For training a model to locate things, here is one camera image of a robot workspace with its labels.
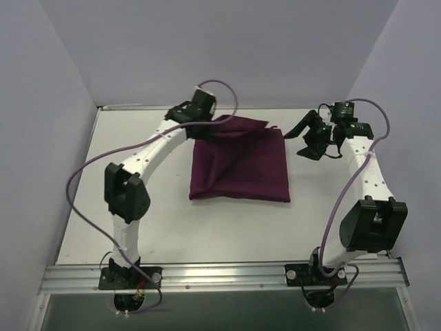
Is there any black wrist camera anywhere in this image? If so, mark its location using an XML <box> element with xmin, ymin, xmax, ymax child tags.
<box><xmin>191</xmin><ymin>88</ymin><xmax>216</xmax><ymax>113</ymax></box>
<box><xmin>317</xmin><ymin>101</ymin><xmax>358</xmax><ymax>123</ymax></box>

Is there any purple cloth wrap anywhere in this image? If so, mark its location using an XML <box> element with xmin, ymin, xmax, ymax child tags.
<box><xmin>189</xmin><ymin>116</ymin><xmax>291</xmax><ymax>203</ymax></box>

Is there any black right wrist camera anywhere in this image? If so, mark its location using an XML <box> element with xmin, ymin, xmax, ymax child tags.
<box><xmin>317</xmin><ymin>101</ymin><xmax>358</xmax><ymax>123</ymax></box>

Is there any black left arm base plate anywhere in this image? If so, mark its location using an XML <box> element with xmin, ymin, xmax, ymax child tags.
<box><xmin>98</xmin><ymin>266</ymin><xmax>163</xmax><ymax>290</ymax></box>

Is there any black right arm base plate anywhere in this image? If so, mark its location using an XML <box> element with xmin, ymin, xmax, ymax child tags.
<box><xmin>284</xmin><ymin>263</ymin><xmax>348</xmax><ymax>287</ymax></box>

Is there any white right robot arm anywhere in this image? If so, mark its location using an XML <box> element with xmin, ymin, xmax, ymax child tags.
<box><xmin>284</xmin><ymin>110</ymin><xmax>408</xmax><ymax>285</ymax></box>

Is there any aluminium back rail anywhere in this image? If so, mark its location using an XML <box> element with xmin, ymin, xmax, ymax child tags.
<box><xmin>99</xmin><ymin>103</ymin><xmax>318</xmax><ymax>111</ymax></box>

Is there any aluminium front frame rail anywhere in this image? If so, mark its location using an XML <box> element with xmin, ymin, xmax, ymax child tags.
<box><xmin>39</xmin><ymin>257</ymin><xmax>410</xmax><ymax>294</ymax></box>

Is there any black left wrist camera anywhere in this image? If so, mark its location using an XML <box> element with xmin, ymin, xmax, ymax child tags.
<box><xmin>191</xmin><ymin>88</ymin><xmax>216</xmax><ymax>113</ymax></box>

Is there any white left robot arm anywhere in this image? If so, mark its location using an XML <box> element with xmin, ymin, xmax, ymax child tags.
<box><xmin>104</xmin><ymin>100</ymin><xmax>216</xmax><ymax>289</ymax></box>

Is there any aluminium right side rail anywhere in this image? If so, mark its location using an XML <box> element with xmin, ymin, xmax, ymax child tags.
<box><xmin>332</xmin><ymin>103</ymin><xmax>392</xmax><ymax>259</ymax></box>

